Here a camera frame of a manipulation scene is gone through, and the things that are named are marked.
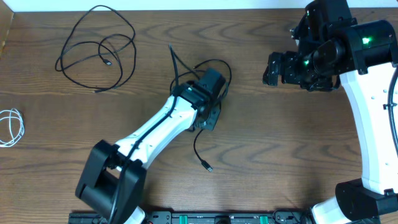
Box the white usb cable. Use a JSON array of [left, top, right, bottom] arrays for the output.
[[0, 108, 25, 148]]

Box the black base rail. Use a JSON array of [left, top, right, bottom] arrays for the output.
[[67, 210, 313, 224]]

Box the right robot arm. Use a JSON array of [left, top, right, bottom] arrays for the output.
[[262, 0, 397, 223]]

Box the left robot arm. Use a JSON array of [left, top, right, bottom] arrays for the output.
[[75, 68, 226, 223]]

